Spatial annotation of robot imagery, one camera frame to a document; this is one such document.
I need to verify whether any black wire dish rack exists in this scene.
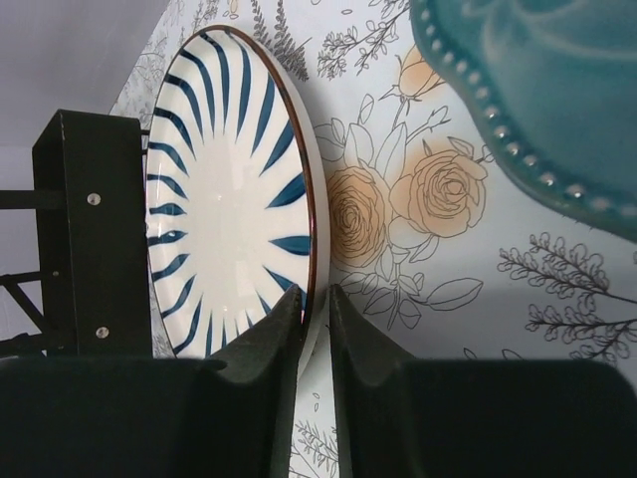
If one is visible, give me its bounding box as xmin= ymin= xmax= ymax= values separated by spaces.
xmin=1 ymin=110 xmax=152 ymax=358

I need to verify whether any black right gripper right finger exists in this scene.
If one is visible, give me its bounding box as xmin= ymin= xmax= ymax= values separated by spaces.
xmin=329 ymin=286 xmax=636 ymax=477

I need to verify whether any teal scalloped plate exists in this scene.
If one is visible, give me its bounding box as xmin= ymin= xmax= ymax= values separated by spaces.
xmin=410 ymin=1 xmax=636 ymax=241

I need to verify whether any white blue striped plate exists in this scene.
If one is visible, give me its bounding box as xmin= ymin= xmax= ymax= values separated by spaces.
xmin=145 ymin=25 xmax=329 ymax=360

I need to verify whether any floral table mat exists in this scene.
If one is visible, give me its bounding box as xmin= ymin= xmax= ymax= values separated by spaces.
xmin=112 ymin=1 xmax=636 ymax=379

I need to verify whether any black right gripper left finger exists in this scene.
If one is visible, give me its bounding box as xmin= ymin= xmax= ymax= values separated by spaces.
xmin=1 ymin=286 xmax=303 ymax=477

